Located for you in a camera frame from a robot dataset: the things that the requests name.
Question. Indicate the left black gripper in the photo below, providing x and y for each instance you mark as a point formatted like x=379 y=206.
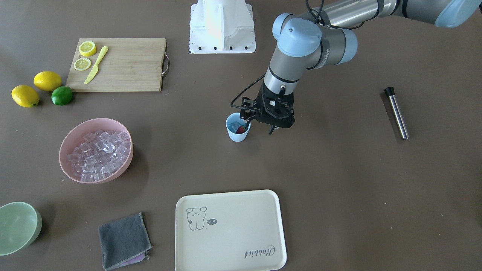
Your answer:
x=249 y=109

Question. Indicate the red strawberry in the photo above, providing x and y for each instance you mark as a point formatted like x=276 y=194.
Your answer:
x=241 y=130

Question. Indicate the steel muddler black tip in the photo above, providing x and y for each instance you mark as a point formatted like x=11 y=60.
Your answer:
x=390 y=93

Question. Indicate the clear ice cubes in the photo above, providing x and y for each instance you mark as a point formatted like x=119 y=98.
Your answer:
x=100 y=155

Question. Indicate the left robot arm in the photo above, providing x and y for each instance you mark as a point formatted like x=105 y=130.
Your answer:
x=324 y=36

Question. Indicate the light blue plastic cup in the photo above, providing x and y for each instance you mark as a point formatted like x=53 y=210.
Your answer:
x=232 y=123

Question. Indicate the cream rabbit tray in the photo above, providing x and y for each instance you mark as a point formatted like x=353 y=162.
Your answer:
x=232 y=231

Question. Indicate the wooden cutting board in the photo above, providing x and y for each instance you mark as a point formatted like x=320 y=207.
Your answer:
x=130 y=64

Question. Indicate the brown table mat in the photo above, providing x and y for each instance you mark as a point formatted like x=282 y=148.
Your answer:
x=354 y=196

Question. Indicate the pink bowl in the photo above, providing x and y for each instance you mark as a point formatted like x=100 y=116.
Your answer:
x=75 y=137

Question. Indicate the yellow plastic knife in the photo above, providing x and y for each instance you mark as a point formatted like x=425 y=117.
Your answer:
x=95 y=67

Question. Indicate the grey folded cloth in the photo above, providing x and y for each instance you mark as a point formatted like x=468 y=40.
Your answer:
x=124 y=242

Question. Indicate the upper lemon slice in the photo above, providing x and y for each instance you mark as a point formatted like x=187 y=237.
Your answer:
x=87 y=48

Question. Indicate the lemon slice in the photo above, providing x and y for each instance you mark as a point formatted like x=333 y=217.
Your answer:
x=87 y=48
x=82 y=64

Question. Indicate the lower lemon slice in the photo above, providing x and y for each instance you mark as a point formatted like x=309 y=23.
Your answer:
x=82 y=64

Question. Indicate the green lime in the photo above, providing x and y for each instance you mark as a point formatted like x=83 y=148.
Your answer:
x=61 y=96

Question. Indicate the whole yellow lemon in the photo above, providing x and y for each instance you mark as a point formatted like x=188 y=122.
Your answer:
x=47 y=81

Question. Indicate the mint green bowl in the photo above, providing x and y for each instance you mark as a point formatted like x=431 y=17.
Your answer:
x=20 y=225

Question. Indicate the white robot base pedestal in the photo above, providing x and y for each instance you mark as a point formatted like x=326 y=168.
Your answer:
x=221 y=27

